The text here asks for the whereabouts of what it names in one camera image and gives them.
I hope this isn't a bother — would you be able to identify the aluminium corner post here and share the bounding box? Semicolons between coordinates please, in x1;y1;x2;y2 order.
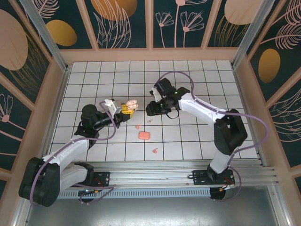
20;0;71;73
231;0;277;69

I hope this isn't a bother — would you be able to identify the grey slotted cable duct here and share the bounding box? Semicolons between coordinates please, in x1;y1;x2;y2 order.
57;188;211;198

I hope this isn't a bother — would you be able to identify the grey metal sheet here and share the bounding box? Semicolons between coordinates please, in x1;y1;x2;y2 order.
23;196;289;226

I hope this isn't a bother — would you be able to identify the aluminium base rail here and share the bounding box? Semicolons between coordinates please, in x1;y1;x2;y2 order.
57;161;276;189

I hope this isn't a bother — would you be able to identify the pale pink earbud charging case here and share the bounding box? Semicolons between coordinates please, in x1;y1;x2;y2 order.
126;99;139;111

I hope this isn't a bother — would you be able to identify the aluminium table side rail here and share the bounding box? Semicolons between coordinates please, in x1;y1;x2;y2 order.
44;67;71;156
231;67;268;167

